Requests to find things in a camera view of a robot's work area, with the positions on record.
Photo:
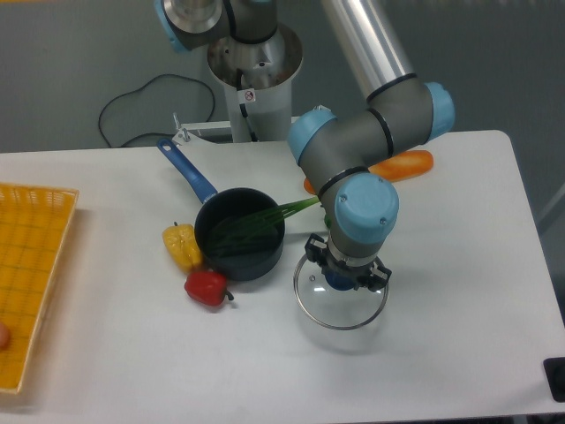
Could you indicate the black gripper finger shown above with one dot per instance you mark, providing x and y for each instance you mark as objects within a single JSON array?
[
  {"x": 376, "y": 277},
  {"x": 316, "y": 249}
]

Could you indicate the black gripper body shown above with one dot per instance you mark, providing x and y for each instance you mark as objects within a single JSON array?
[{"x": 339, "y": 272}]

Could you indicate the glass pot lid blue knob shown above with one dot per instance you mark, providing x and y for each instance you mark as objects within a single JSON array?
[{"x": 334, "y": 306}]

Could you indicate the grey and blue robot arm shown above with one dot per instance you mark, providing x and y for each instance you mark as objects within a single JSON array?
[{"x": 401, "y": 112}]

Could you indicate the green bell pepper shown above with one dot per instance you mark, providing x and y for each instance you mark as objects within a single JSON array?
[{"x": 327, "y": 222}]

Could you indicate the green onion stalk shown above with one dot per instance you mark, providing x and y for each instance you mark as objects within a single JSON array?
[{"x": 252, "y": 233}]

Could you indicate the orange baguette bread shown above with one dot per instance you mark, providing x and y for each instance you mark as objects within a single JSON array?
[{"x": 410, "y": 164}]

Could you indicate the red bell pepper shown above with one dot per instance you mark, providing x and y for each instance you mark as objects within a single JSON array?
[{"x": 208, "y": 288}]

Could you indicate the yellow bell pepper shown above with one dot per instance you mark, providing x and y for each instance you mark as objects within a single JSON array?
[{"x": 181, "y": 244}]

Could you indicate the black device at table edge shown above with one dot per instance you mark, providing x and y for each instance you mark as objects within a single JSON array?
[{"x": 554, "y": 369}]

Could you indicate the yellow woven basket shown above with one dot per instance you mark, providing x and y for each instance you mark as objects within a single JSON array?
[{"x": 34, "y": 224}]

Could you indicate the dark pot with blue handle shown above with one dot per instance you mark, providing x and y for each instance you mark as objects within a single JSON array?
[{"x": 219, "y": 205}]

